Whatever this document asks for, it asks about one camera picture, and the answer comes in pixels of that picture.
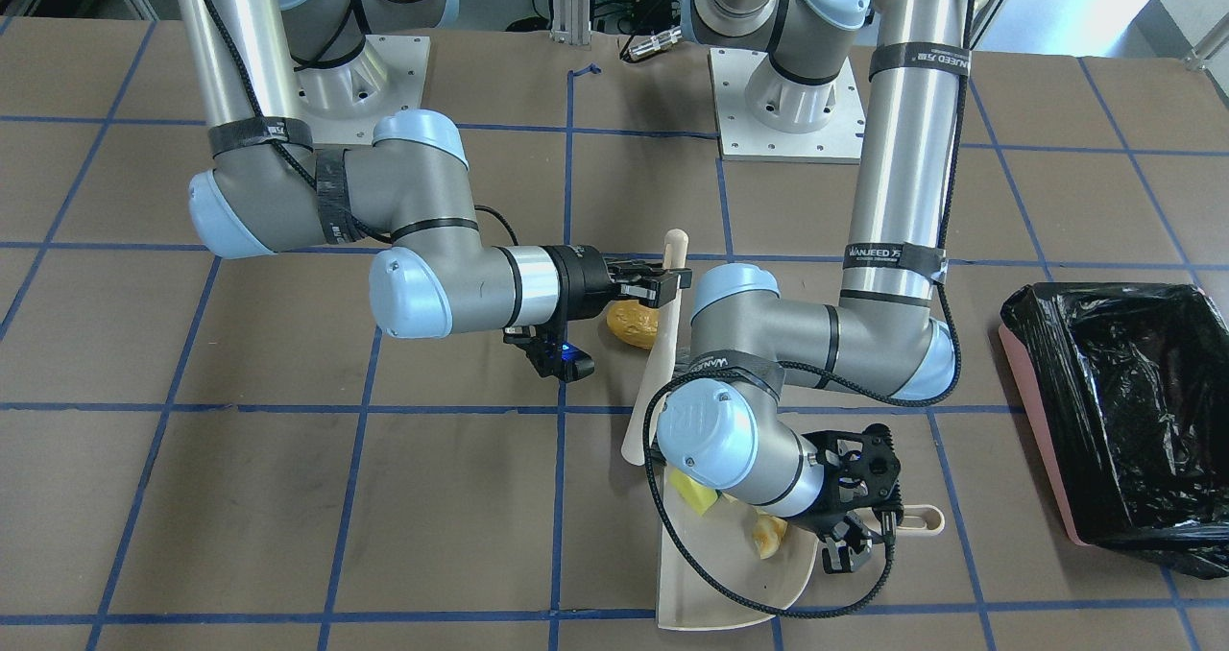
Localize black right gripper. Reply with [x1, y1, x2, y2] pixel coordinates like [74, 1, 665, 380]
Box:
[552, 244, 692, 321]

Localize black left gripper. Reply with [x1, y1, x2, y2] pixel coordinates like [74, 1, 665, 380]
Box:
[803, 499, 905, 575]

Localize croissant bread piece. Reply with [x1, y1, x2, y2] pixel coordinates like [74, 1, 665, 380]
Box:
[751, 509, 787, 560]

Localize white hand brush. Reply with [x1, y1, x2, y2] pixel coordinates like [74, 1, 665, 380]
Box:
[619, 228, 689, 467]

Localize beige plastic dustpan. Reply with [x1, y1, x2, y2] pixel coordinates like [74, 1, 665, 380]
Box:
[656, 459, 946, 631]

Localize yellow green sponge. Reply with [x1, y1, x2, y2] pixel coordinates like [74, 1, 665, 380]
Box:
[667, 468, 719, 516]

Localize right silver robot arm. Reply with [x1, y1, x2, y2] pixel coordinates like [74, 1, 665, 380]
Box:
[179, 0, 692, 339]

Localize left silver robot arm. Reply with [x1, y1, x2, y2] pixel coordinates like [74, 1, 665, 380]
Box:
[650, 0, 976, 572]

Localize black lined trash bin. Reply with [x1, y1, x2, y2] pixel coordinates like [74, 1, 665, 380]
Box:
[998, 283, 1228, 580]

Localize yellow oval bread bun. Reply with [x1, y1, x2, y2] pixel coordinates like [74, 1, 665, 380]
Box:
[605, 300, 660, 350]

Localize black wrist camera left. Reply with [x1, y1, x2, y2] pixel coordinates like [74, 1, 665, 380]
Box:
[803, 423, 903, 513]

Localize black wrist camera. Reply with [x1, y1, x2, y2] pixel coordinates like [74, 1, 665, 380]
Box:
[803, 423, 903, 513]
[503, 326, 595, 383]

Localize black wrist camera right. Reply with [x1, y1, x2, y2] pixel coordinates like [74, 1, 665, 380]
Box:
[503, 326, 595, 383]

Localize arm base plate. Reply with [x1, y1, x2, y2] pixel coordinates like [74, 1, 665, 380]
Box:
[710, 47, 865, 165]
[296, 34, 431, 149]

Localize aluminium frame post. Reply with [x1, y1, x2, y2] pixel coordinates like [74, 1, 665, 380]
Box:
[549, 0, 594, 48]

